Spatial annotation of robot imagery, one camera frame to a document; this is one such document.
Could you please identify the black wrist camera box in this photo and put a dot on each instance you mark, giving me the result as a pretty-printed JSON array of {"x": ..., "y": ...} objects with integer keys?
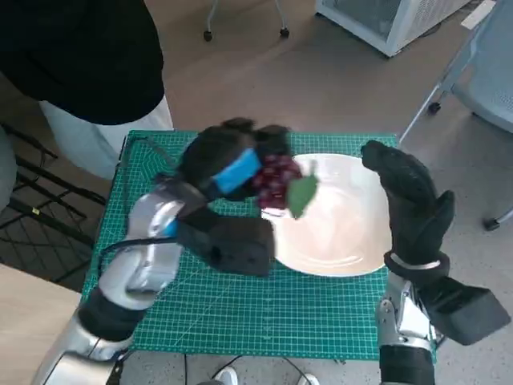
[
  {"x": 236, "y": 244},
  {"x": 465, "y": 309}
]

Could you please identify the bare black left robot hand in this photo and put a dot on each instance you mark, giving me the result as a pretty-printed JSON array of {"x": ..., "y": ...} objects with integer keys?
[{"x": 224, "y": 152}]

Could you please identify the white shoe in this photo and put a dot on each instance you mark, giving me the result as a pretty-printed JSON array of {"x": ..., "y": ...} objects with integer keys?
[
  {"x": 308, "y": 380},
  {"x": 227, "y": 377}
]

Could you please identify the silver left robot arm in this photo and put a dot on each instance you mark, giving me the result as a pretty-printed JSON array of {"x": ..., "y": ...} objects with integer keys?
[{"x": 152, "y": 240}]

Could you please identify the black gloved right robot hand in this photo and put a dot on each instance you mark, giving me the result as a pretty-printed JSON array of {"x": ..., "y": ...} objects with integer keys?
[{"x": 413, "y": 208}]

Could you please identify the red toy grapes with leaf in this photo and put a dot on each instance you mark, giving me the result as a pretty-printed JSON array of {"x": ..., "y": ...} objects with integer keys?
[{"x": 276, "y": 176}]

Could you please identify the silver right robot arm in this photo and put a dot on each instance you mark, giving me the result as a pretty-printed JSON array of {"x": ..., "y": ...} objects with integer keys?
[{"x": 405, "y": 333}]

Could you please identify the light wooden table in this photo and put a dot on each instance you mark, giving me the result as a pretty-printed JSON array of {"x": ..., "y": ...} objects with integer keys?
[{"x": 24, "y": 313}]

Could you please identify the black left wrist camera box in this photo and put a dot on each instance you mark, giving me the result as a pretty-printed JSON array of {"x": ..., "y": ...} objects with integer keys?
[{"x": 236, "y": 244}]

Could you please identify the grey mesh chair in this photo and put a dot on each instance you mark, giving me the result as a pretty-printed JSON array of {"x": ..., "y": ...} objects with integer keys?
[{"x": 489, "y": 80}]

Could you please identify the grey rounded object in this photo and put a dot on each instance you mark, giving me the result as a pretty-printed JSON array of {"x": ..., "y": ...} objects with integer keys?
[{"x": 6, "y": 168}]

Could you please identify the rolling chair base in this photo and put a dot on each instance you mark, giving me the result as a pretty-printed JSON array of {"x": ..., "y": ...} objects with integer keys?
[{"x": 285, "y": 33}]

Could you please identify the beige cardboard piece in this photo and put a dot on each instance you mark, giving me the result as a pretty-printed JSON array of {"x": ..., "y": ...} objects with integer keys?
[{"x": 477, "y": 16}]

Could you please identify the white square plate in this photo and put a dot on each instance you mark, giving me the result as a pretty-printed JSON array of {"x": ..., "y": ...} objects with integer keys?
[{"x": 340, "y": 232}]

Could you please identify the person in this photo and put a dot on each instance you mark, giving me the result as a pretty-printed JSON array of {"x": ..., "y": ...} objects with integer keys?
[{"x": 72, "y": 52}]

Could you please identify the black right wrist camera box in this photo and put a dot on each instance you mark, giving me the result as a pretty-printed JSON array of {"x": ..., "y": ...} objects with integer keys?
[{"x": 465, "y": 309}]

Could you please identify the white glass-door cabinet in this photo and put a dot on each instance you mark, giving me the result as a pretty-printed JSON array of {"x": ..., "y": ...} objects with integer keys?
[{"x": 401, "y": 24}]

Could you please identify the green cutting mat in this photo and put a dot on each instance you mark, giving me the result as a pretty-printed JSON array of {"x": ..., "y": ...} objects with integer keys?
[{"x": 240, "y": 313}]

